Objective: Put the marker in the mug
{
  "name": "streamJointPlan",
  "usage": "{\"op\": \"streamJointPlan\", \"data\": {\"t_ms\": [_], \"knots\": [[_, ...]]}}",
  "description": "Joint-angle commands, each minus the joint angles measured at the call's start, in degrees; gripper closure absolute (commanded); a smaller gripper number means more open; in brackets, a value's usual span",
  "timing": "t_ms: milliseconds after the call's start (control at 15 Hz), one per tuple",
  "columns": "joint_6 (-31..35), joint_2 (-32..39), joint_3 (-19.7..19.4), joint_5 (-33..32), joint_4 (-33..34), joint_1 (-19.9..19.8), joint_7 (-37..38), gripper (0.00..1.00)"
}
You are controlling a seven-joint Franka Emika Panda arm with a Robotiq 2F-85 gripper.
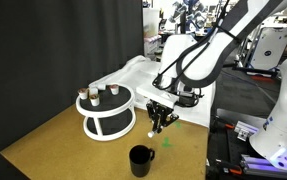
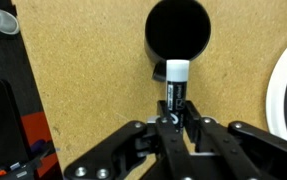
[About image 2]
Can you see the black marker with white cap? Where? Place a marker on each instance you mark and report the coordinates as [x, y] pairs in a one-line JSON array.
[[177, 86]]

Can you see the grey sneaker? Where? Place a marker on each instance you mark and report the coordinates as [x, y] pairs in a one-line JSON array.
[[1, 20]]

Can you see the black mug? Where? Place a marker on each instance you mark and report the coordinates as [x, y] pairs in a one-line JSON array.
[[178, 30]]

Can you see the black box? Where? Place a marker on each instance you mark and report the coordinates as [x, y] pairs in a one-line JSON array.
[[3, 123]]

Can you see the white two-tier round stand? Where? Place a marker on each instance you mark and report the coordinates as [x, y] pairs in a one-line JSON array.
[[279, 100]]

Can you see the red orange sheet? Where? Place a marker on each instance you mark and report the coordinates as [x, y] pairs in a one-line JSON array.
[[39, 130]]

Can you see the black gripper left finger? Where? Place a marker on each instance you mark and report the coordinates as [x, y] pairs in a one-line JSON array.
[[123, 153]]

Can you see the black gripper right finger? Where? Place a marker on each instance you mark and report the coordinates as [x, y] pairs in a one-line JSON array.
[[249, 150]]

